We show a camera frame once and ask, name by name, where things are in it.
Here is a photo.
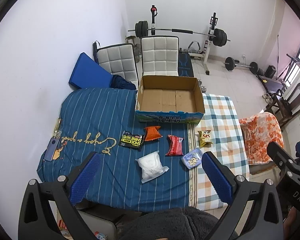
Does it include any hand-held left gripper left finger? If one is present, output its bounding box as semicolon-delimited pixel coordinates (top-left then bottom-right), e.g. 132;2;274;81
18;151;101;240

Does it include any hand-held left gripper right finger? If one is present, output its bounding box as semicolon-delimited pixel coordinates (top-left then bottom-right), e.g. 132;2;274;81
201;151;283;240

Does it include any light blue tissue packet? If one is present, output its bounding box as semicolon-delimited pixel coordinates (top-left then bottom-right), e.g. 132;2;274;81
181;148;203;168

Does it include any yellow cartoon snack packet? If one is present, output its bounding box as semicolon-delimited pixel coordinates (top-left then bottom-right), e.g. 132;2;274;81
197;129;213;147

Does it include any red snack packet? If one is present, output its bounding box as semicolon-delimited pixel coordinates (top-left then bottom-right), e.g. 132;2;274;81
165;135;184;157

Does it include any black wipes packet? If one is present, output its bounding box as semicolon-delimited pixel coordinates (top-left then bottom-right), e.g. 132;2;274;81
118;130;143;151

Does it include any white plastic bag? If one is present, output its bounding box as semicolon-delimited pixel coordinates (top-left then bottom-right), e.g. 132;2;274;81
135;151;169;183

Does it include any orange snack packet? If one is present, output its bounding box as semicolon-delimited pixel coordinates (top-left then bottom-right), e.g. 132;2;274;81
143;126;163;141

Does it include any cardboard box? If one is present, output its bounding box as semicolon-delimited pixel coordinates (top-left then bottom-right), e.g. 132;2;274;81
135;75;205;125

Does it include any orange floral blanket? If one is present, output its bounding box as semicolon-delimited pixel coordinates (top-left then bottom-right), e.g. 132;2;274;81
238;112;285;166

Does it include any blue phone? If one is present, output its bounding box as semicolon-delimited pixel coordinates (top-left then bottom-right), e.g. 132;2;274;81
44;137;59;162

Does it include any beige box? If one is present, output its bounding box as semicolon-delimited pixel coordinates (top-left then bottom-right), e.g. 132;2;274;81
77;209;118;240

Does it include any dark wooden chair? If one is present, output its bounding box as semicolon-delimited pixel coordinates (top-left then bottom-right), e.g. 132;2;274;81
265;82;300;130

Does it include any small brass object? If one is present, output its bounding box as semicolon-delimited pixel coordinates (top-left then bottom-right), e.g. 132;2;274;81
54;119;63;138

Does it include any plaid bed sheet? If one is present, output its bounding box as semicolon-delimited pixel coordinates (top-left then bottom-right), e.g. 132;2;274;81
187;93;250;210

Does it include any blue striped blanket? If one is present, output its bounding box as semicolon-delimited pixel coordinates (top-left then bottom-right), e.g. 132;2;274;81
37;87;198;205

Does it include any dark grey fleece clothing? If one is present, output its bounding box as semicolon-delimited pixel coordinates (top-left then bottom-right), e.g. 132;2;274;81
116;207;219;240

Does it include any treadmill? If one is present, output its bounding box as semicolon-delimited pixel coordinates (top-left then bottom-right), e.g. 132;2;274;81
259;54;300;93

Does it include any black speaker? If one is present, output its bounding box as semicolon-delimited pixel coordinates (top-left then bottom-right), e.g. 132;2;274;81
265;65;277;78

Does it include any thin black rod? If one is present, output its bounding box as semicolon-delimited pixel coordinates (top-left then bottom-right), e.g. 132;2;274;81
276;34;280;78

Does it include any dark blue cloth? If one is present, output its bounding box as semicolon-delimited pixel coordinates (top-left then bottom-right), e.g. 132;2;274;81
111;75;137;90

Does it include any short barbell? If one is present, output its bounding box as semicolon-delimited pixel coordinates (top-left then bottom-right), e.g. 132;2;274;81
224;57;259;75

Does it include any blue foam mat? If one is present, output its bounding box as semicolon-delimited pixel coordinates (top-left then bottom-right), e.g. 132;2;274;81
68;52;113;89

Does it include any black weight bench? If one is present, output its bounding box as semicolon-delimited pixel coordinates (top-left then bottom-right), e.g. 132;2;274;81
177;52;193;78

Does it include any white padded chair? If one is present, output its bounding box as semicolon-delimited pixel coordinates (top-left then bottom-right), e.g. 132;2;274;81
140;36;179;77
97;43;138;88

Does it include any white barbell rack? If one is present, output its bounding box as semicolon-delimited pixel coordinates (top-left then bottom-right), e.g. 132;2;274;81
149;5;219;75

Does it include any long barbell with black plates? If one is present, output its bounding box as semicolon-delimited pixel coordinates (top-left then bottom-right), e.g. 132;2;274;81
127;21;231;47

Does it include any black pole with strap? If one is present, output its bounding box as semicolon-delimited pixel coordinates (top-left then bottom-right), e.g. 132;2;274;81
92;41;101;62

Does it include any grey exercise handle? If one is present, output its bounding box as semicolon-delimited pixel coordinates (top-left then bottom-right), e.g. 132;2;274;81
188;41;202;54

